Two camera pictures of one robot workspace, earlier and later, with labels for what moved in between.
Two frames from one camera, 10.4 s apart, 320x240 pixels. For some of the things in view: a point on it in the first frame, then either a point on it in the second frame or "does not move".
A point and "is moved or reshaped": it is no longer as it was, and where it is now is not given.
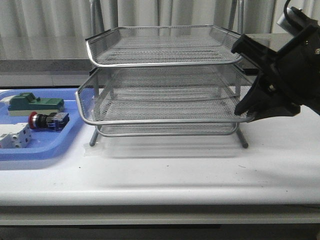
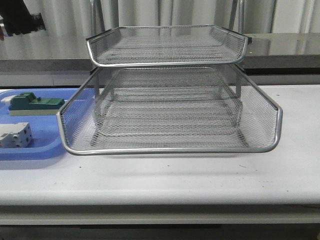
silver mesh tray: [208, 95] is moved or reshaped
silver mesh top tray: [161, 45] does not move
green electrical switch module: [26, 103] does not move
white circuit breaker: [16, 135] does not move
